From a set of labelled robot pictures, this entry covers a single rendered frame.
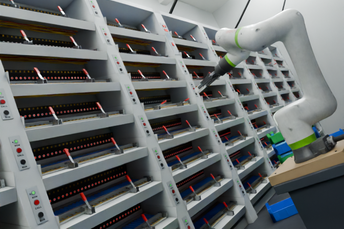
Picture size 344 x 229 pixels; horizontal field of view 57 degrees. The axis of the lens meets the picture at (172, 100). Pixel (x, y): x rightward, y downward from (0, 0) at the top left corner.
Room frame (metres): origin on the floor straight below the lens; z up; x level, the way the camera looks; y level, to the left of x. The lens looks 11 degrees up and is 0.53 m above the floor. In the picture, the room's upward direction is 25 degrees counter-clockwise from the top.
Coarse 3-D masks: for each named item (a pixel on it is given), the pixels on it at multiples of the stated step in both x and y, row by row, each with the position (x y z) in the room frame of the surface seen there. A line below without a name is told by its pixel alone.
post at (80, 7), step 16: (80, 0) 1.63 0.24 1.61; (80, 16) 1.65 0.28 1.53; (96, 16) 1.64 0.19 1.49; (80, 32) 1.67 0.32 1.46; (96, 32) 1.62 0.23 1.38; (112, 48) 1.66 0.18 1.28; (96, 64) 1.67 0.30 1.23; (112, 64) 1.61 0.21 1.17; (128, 80) 1.68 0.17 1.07; (96, 96) 1.71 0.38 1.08; (112, 96) 1.66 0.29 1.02; (128, 96) 1.63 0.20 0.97; (144, 112) 1.69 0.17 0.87; (112, 128) 1.70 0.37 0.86; (128, 128) 1.65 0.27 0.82; (144, 160) 1.64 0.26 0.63; (160, 192) 1.63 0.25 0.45; (176, 192) 1.67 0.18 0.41; (144, 208) 1.70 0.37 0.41; (176, 208) 1.63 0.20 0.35; (192, 224) 1.69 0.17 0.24
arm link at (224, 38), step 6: (222, 30) 1.68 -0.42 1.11; (228, 30) 1.60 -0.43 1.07; (234, 30) 1.48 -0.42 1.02; (216, 36) 1.72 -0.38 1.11; (222, 36) 1.64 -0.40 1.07; (228, 36) 1.55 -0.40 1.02; (234, 36) 1.45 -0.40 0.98; (222, 42) 1.67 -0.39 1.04; (228, 42) 1.59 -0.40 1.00; (234, 42) 1.47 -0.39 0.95; (228, 48) 1.73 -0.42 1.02
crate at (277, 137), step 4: (272, 132) 2.39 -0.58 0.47; (280, 132) 2.19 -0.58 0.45; (268, 136) 2.23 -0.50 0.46; (272, 136) 2.22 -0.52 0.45; (276, 136) 2.21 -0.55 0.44; (280, 136) 2.20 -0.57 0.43; (272, 140) 2.22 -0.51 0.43; (276, 140) 2.21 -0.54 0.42; (280, 140) 2.20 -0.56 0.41; (272, 144) 2.23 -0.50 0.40
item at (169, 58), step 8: (120, 48) 1.98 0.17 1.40; (152, 48) 2.07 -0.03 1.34; (120, 56) 1.70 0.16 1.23; (128, 56) 1.76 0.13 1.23; (136, 56) 1.82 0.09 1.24; (144, 56) 1.89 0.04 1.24; (152, 56) 1.96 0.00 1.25; (160, 56) 2.06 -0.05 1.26; (168, 56) 2.22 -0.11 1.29; (128, 64) 1.94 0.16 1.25; (136, 64) 2.01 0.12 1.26; (144, 64) 2.11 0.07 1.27; (152, 64) 2.18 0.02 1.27; (160, 64) 2.22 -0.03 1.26
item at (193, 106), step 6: (168, 102) 2.23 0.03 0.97; (174, 102) 2.29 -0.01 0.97; (192, 102) 2.22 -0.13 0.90; (168, 108) 1.89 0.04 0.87; (174, 108) 1.95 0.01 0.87; (180, 108) 2.01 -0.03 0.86; (186, 108) 2.08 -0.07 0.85; (192, 108) 2.15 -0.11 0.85; (150, 114) 1.74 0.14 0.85; (156, 114) 1.79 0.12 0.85; (162, 114) 1.84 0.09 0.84; (168, 114) 1.89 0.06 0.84
